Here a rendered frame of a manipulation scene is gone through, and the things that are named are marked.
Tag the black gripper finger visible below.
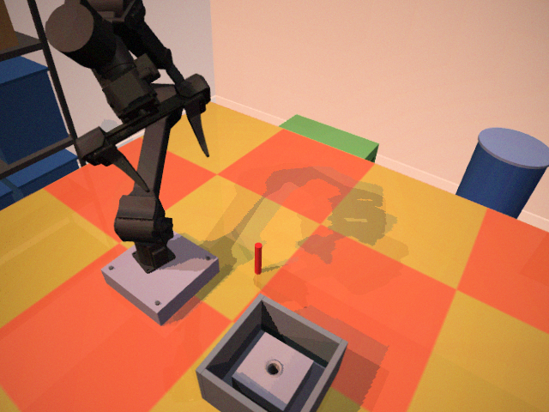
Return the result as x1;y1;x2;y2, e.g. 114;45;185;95
93;145;150;192
184;95;209;158

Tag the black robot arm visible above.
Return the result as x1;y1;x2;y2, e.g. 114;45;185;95
45;0;184;274

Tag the red peg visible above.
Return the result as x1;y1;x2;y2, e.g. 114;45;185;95
255;243;262;275

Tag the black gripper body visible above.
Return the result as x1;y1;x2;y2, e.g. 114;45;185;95
75;64;211;166

